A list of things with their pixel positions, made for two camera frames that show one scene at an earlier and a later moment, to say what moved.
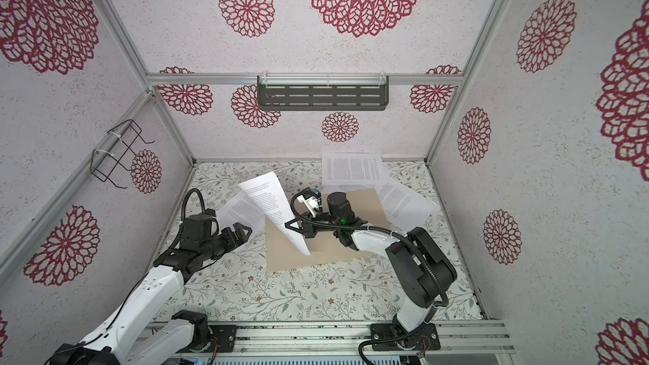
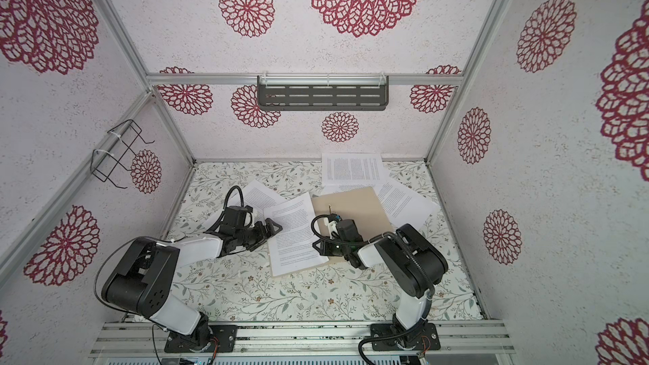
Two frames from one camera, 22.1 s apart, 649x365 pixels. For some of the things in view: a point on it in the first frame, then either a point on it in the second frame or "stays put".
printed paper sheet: [266, 191] -> [292, 248]
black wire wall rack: [104, 161] stays put
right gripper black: [309, 229] -> [324, 249]
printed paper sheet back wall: [347, 169] stays put
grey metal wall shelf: [323, 92] stays put
